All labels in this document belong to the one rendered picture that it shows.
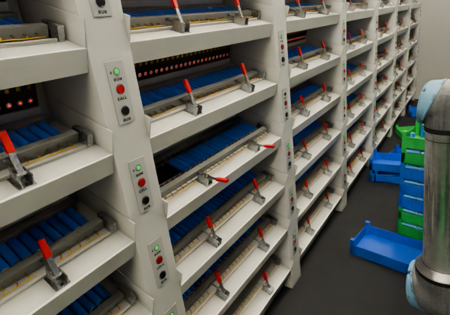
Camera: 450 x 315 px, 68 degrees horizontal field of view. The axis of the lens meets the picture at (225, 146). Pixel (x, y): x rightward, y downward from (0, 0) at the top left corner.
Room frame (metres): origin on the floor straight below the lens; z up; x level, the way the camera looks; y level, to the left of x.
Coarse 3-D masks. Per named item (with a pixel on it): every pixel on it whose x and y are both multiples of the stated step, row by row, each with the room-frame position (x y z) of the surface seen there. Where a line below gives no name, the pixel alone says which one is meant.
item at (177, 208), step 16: (240, 112) 1.27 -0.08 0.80; (208, 128) 1.12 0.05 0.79; (272, 128) 1.19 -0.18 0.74; (176, 144) 0.99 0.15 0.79; (272, 144) 1.12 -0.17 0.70; (240, 160) 0.98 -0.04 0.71; (256, 160) 1.04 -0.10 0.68; (224, 176) 0.89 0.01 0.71; (176, 192) 0.79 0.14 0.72; (192, 192) 0.80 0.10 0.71; (208, 192) 0.83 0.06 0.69; (176, 208) 0.73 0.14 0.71; (192, 208) 0.78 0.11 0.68; (176, 224) 0.73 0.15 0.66
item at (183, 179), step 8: (264, 128) 1.18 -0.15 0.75; (248, 136) 1.10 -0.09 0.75; (256, 136) 1.13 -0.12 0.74; (232, 144) 1.03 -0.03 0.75; (240, 144) 1.04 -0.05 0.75; (224, 152) 0.98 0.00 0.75; (232, 152) 1.01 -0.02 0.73; (240, 152) 1.02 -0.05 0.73; (208, 160) 0.92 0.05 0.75; (216, 160) 0.94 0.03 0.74; (192, 168) 0.87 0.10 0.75; (200, 168) 0.88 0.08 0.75; (184, 176) 0.83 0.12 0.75; (192, 176) 0.85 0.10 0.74; (168, 184) 0.79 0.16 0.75; (176, 184) 0.80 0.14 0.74; (168, 192) 0.78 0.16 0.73
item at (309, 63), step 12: (288, 36) 1.63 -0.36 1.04; (300, 36) 1.75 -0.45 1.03; (288, 48) 1.61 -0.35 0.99; (300, 48) 1.41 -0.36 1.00; (312, 48) 1.70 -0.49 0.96; (324, 48) 1.61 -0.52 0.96; (336, 48) 1.73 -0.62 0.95; (288, 60) 1.40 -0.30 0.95; (300, 60) 1.42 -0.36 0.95; (312, 60) 1.55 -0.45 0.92; (324, 60) 1.58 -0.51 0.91; (336, 60) 1.69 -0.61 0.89; (300, 72) 1.34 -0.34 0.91; (312, 72) 1.44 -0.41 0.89
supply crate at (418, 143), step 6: (420, 126) 1.57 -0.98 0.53; (402, 132) 1.46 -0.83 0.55; (408, 132) 1.51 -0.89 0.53; (414, 132) 1.56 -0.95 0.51; (420, 132) 1.58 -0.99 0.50; (402, 138) 1.46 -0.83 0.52; (408, 138) 1.44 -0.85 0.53; (414, 138) 1.42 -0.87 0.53; (420, 138) 1.40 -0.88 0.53; (402, 144) 1.46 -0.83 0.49; (408, 144) 1.44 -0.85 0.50; (414, 144) 1.42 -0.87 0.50; (420, 144) 1.40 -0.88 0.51
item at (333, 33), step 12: (336, 0) 1.74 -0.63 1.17; (336, 24) 1.74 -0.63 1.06; (312, 36) 1.81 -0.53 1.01; (324, 36) 1.77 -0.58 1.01; (336, 36) 1.74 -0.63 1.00; (324, 72) 1.78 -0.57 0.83; (336, 72) 1.74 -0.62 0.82; (336, 108) 1.74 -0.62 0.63; (336, 144) 1.74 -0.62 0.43; (336, 180) 1.74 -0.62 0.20
